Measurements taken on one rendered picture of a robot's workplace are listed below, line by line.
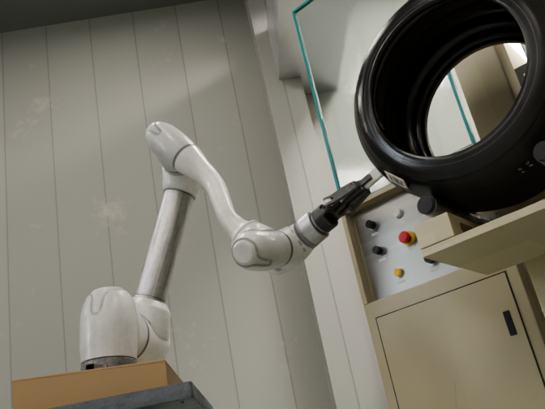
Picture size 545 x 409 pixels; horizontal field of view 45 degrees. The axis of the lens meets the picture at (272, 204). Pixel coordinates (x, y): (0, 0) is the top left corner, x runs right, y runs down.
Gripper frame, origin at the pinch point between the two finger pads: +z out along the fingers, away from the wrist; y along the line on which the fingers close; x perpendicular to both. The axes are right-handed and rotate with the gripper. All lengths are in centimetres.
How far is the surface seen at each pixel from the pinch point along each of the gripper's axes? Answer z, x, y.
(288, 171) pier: -142, -194, 232
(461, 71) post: 30.3, -23.8, 26.2
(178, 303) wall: -254, -141, 189
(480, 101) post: 29.6, -12.0, 26.2
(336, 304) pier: -160, -85, 241
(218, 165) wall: -191, -239, 220
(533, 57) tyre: 48, 10, -12
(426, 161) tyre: 17.2, 13.1, -11.9
